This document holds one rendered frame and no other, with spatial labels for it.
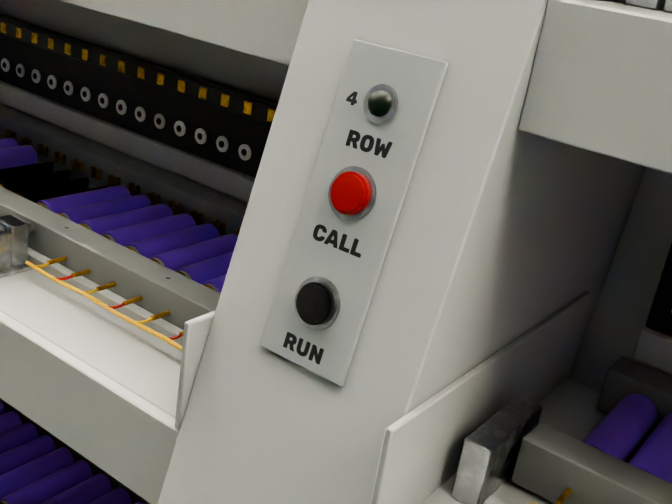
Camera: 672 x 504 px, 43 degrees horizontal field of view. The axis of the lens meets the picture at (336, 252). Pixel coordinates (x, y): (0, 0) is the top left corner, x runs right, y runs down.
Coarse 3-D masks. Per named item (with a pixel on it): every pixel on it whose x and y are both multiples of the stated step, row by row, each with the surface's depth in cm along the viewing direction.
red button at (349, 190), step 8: (344, 176) 31; (352, 176) 31; (360, 176) 31; (336, 184) 31; (344, 184) 31; (352, 184) 31; (360, 184) 31; (368, 184) 31; (336, 192) 31; (344, 192) 31; (352, 192) 31; (360, 192) 30; (368, 192) 31; (336, 200) 31; (344, 200) 31; (352, 200) 31; (360, 200) 30; (368, 200) 31; (336, 208) 31; (344, 208) 31; (352, 208) 31; (360, 208) 31
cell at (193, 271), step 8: (224, 256) 48; (192, 264) 47; (200, 264) 47; (208, 264) 47; (216, 264) 47; (224, 264) 48; (184, 272) 46; (192, 272) 46; (200, 272) 46; (208, 272) 47; (216, 272) 47; (224, 272) 47; (200, 280) 46
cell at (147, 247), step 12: (192, 228) 52; (204, 228) 52; (144, 240) 49; (156, 240) 49; (168, 240) 50; (180, 240) 50; (192, 240) 51; (204, 240) 52; (144, 252) 48; (156, 252) 49
